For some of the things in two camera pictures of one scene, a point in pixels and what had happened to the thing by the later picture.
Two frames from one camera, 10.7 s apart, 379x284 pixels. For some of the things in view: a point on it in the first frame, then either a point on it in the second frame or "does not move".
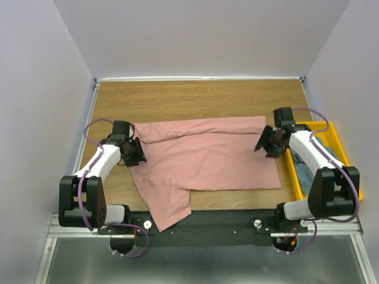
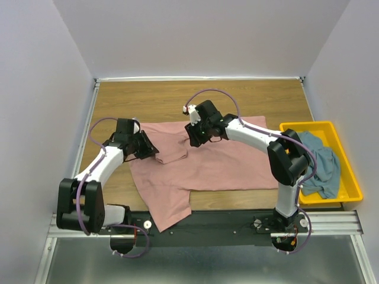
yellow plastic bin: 328,130 does not move
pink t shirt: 202,155 does not move
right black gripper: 273,152 → 194,138
